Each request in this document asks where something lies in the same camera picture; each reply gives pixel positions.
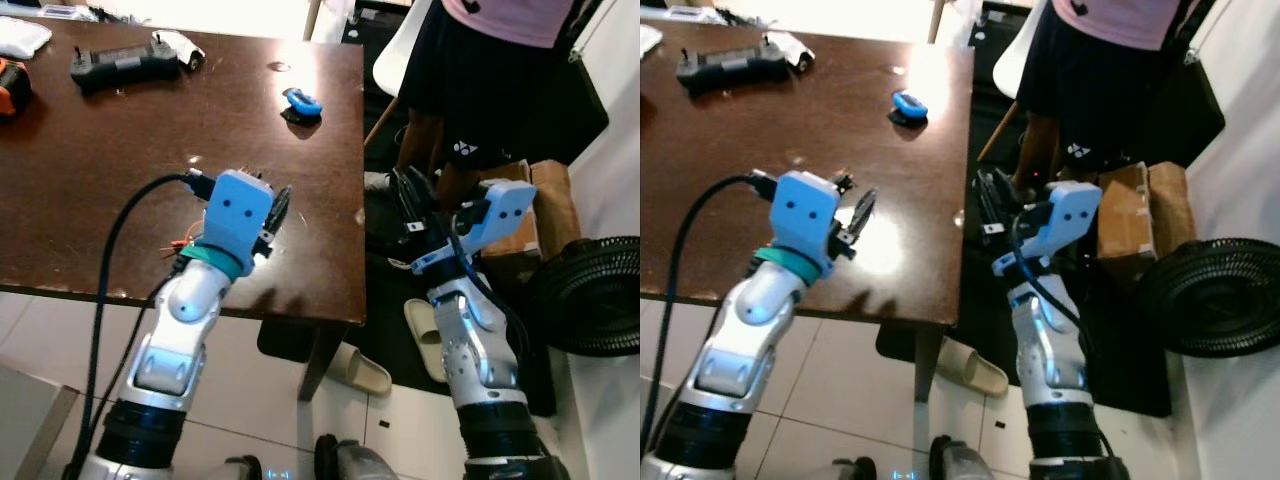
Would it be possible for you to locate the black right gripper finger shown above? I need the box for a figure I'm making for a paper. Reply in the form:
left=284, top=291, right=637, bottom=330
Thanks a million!
left=404, top=165, right=439, bottom=216
left=973, top=170, right=999, bottom=233
left=988, top=166, right=1021, bottom=213
left=389, top=170, right=417, bottom=233

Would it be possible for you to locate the black floor mat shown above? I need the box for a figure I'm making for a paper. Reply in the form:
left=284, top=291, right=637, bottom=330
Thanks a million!
left=257, top=95, right=557, bottom=418
left=875, top=95, right=1173, bottom=419

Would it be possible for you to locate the beige slipper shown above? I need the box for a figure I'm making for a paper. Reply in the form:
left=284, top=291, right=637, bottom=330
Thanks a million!
left=403, top=297, right=453, bottom=384
left=328, top=340, right=394, bottom=399
left=934, top=335, right=1012, bottom=399

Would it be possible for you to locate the brown cardboard box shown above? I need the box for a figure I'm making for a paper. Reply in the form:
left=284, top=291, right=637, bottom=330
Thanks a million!
left=1095, top=161, right=1198, bottom=283
left=480, top=159, right=583, bottom=263

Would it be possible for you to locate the person in pink shirt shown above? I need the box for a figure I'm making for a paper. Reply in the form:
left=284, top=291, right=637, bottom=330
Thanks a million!
left=1010, top=0, right=1196, bottom=191
left=394, top=0, right=586, bottom=206

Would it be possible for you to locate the dark wooden table leg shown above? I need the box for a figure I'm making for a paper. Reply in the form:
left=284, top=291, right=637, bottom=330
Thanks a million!
left=298, top=320, right=351, bottom=403
left=912, top=325, right=946, bottom=403

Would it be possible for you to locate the white chair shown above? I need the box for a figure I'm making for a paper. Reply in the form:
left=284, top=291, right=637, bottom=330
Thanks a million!
left=372, top=0, right=437, bottom=101
left=993, top=0, right=1051, bottom=101

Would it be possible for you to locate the white and black small device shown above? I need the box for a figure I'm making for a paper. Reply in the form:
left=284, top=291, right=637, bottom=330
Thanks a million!
left=150, top=29, right=207, bottom=73
left=764, top=31, right=817, bottom=74

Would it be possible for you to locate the black handheld controller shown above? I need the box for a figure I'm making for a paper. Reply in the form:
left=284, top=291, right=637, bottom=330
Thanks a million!
left=676, top=45, right=793, bottom=97
left=69, top=42, right=183, bottom=97

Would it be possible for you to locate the grey and black robot leg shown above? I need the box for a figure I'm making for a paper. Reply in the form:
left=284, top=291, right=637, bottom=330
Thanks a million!
left=314, top=434, right=403, bottom=480
left=929, top=434, right=1013, bottom=480

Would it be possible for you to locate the orange and black tape measure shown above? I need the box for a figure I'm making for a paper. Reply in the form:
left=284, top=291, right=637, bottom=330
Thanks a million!
left=0, top=57, right=34, bottom=120

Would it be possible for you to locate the light blue left wrist camera mount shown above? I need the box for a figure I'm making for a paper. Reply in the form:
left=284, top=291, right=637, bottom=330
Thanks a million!
left=768, top=170, right=843, bottom=273
left=198, top=169, right=277, bottom=273

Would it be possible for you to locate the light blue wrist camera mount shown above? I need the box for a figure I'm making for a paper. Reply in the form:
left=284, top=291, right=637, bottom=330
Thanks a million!
left=1020, top=181, right=1103, bottom=263
left=198, top=169, right=277, bottom=273
left=768, top=170, right=843, bottom=273
left=455, top=180, right=541, bottom=257

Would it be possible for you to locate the light blue right wrist camera mount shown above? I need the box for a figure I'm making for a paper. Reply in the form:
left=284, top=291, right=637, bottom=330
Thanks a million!
left=1020, top=181, right=1103, bottom=263
left=455, top=180, right=541, bottom=257

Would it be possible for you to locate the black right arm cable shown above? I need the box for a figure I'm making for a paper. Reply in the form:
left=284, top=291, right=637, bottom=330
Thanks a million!
left=1008, top=215, right=1096, bottom=351
left=446, top=228, right=533, bottom=361

